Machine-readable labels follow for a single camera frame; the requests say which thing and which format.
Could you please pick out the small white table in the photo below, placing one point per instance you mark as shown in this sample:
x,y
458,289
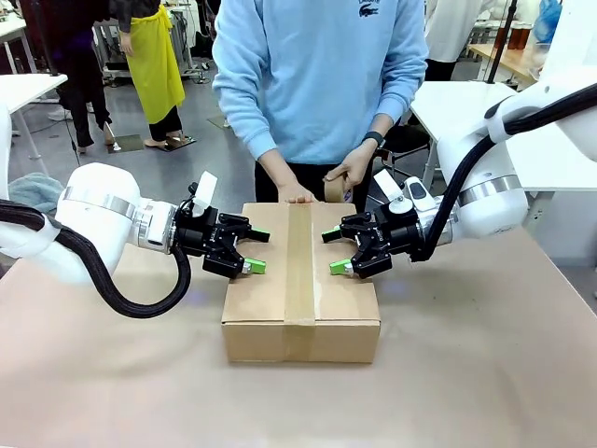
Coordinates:
x,y
28,88

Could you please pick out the light blue towel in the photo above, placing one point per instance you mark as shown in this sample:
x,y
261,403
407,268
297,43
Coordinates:
x,y
32,189

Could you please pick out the person in light blue sweatshirt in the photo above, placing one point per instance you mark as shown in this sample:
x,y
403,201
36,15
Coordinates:
x,y
317,70

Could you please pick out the black chair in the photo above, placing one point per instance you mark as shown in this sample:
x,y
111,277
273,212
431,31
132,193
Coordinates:
x,y
406,140

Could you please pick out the black smartwatch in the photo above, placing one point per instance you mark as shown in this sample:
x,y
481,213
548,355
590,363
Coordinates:
x,y
373,138

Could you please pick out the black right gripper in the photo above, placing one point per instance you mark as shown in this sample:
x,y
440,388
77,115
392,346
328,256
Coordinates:
x,y
398,233

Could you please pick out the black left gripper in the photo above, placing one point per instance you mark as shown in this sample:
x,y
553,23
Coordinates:
x,y
200,235

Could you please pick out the white coat person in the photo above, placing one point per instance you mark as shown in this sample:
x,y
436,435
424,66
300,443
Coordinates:
x,y
452,32

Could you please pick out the grey equipment stand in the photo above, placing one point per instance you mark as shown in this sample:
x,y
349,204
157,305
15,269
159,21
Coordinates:
x,y
196,70

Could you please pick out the floor stand plate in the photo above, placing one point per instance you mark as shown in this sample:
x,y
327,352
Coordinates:
x,y
217,122
126,142
179,142

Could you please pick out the black stand pole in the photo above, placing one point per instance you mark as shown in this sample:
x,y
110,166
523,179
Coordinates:
x,y
501,42

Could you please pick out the person's right forearm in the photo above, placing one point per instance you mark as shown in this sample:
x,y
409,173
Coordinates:
x,y
275,168

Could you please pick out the blue plastic bag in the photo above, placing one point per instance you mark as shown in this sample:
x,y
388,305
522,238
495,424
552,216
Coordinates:
x,y
548,18

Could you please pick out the amber bottle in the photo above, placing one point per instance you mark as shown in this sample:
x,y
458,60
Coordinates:
x,y
503,35
521,36

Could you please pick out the dark clothed figure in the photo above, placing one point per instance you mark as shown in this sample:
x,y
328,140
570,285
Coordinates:
x,y
79,70

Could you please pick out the yellow apron figure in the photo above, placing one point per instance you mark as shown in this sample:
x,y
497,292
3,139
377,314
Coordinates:
x,y
154,70

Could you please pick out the brown packing tape roll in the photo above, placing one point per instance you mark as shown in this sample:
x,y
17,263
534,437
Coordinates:
x,y
333,191

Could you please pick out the person's right hand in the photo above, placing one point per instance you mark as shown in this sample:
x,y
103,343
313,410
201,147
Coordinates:
x,y
298,193

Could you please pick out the person's left forearm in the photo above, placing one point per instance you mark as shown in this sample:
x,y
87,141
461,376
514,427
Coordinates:
x,y
380,125

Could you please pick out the brown cardboard box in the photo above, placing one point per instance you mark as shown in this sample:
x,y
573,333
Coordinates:
x,y
261,289

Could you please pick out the metal rack cart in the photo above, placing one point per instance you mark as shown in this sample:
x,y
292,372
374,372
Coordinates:
x,y
114,70

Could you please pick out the wooden table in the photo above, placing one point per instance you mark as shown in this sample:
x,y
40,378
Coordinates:
x,y
508,60

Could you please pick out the person's left hand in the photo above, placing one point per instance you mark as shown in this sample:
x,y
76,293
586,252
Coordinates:
x,y
356,165

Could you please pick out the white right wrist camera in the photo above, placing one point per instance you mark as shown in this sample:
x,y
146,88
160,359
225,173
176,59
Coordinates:
x,y
422,198

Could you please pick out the brown tape strip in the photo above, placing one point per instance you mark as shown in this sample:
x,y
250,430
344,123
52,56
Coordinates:
x,y
298,261

